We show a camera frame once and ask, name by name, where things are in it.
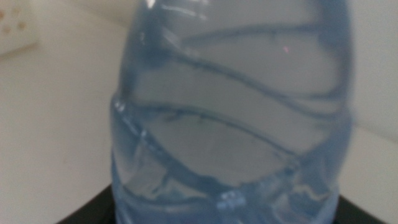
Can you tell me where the clear water bottle blue cap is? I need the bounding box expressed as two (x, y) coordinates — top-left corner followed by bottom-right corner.
(110, 0), (354, 224)

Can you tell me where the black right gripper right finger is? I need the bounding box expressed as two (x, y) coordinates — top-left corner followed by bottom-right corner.
(334, 194), (389, 224)

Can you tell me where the white perforated plastic basket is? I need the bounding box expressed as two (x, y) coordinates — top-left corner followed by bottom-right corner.
(0, 0), (40, 56)

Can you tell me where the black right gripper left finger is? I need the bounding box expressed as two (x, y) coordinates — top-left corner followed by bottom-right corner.
(55, 184), (118, 224)

